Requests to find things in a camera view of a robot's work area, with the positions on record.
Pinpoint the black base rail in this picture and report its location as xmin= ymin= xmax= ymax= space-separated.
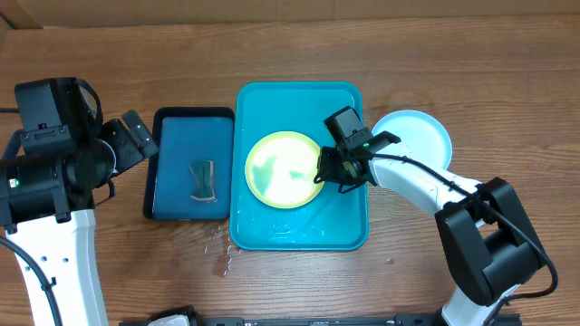
xmin=120 ymin=305 xmax=522 ymax=326

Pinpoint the light blue plate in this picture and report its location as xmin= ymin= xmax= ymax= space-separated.
xmin=372 ymin=110 xmax=453 ymax=169

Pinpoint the black water tray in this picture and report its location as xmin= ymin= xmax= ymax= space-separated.
xmin=142 ymin=107 xmax=235 ymax=221

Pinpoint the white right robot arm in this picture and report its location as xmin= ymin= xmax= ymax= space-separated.
xmin=314 ymin=107 xmax=555 ymax=325

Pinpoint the yellow plate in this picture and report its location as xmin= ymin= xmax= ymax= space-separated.
xmin=244 ymin=131 xmax=324 ymax=209

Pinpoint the blue serving tray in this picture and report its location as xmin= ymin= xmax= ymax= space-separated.
xmin=229 ymin=81 xmax=369 ymax=251

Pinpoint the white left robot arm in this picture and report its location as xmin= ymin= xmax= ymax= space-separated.
xmin=1 ymin=77 xmax=158 ymax=325

